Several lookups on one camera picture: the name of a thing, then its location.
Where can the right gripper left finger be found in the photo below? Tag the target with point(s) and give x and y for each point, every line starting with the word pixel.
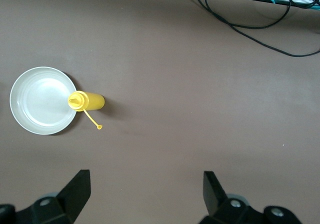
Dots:
pixel 62 206

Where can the yellow mustard squeeze bottle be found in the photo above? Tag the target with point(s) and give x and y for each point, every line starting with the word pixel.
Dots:
pixel 92 101

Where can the white round plate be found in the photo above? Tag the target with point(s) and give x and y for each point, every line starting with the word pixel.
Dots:
pixel 40 101

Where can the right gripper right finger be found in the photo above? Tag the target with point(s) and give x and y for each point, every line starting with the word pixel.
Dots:
pixel 225 209

